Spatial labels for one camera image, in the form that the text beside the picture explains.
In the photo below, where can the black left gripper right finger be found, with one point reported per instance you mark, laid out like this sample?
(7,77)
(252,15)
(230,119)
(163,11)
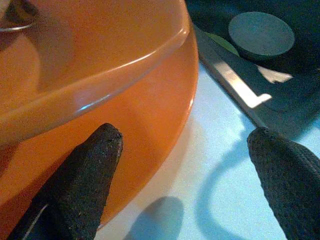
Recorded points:
(290,180)

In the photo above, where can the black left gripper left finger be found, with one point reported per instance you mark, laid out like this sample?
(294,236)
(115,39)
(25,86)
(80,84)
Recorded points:
(80,180)

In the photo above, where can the silver metal spoon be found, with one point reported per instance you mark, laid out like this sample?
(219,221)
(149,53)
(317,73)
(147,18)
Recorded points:
(15,28)

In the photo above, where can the stainless steel sink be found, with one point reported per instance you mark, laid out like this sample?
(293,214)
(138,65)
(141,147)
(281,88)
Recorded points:
(300,87)

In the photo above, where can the orange plastic plate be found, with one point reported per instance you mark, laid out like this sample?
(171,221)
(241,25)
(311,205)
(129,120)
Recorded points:
(150,112)

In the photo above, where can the orange plastic bowl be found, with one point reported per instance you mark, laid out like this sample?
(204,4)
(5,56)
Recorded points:
(100,37)

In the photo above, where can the grey round drain plug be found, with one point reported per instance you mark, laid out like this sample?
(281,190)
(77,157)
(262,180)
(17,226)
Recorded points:
(262,33)

